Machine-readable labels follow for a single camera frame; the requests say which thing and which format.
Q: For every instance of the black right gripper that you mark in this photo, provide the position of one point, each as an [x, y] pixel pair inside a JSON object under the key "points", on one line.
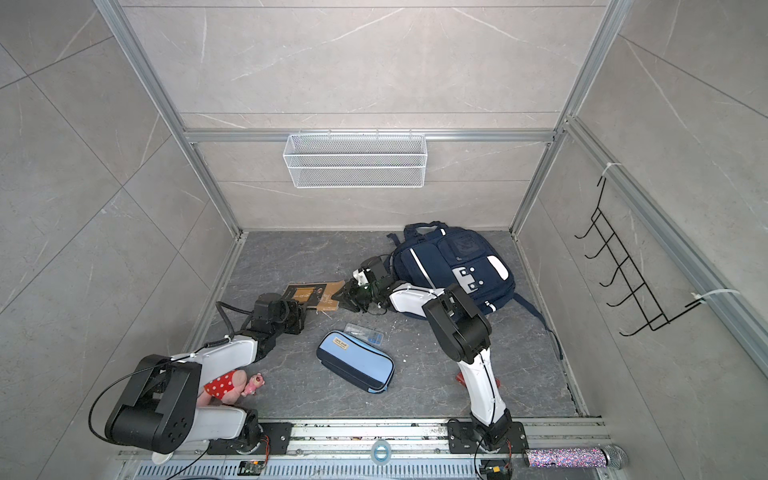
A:
{"points": [[350, 296]]}

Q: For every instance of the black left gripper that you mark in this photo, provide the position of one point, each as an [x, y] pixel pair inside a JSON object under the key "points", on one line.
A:
{"points": [[299, 309]]}

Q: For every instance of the brown and black book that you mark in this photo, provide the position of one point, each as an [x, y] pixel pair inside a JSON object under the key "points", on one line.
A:
{"points": [[315, 296]]}

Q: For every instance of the navy blue student backpack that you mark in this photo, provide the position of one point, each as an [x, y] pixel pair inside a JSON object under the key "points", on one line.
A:
{"points": [[441, 255]]}

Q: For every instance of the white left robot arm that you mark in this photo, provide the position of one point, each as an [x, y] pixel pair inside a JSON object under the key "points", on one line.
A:
{"points": [[169, 401]]}

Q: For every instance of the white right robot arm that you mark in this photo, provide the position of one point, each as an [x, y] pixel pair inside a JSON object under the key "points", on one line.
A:
{"points": [[461, 330]]}

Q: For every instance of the clear plastic eraser box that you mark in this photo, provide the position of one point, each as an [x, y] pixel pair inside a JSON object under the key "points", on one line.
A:
{"points": [[370, 336]]}

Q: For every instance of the light blue pencil case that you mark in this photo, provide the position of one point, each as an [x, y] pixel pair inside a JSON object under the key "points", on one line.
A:
{"points": [[355, 361]]}

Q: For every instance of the pink plush doll red dress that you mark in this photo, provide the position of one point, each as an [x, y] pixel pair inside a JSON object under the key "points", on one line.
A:
{"points": [[230, 387]]}

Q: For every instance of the red wallet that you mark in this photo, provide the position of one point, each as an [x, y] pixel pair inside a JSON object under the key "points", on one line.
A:
{"points": [[461, 379]]}

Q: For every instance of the clear tape roll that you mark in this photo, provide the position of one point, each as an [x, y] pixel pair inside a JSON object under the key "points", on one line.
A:
{"points": [[381, 452]]}

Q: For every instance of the white round cap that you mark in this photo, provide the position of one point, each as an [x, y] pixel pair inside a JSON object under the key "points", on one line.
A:
{"points": [[160, 459]]}

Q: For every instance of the glittery purple tube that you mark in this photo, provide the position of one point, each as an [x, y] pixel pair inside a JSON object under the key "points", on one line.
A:
{"points": [[600, 457]]}

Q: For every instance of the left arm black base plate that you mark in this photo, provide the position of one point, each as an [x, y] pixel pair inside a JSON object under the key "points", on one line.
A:
{"points": [[276, 437]]}

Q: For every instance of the white wire mesh basket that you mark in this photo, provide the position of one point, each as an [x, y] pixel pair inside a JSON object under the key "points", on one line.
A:
{"points": [[356, 160]]}

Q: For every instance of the aluminium rail frame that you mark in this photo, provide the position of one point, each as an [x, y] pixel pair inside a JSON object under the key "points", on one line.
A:
{"points": [[340, 449]]}

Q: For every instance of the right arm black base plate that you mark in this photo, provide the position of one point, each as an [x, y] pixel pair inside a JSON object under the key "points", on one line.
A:
{"points": [[473, 437]]}

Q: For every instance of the black wire hook rack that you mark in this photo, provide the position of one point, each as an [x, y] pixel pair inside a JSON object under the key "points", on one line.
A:
{"points": [[627, 273]]}

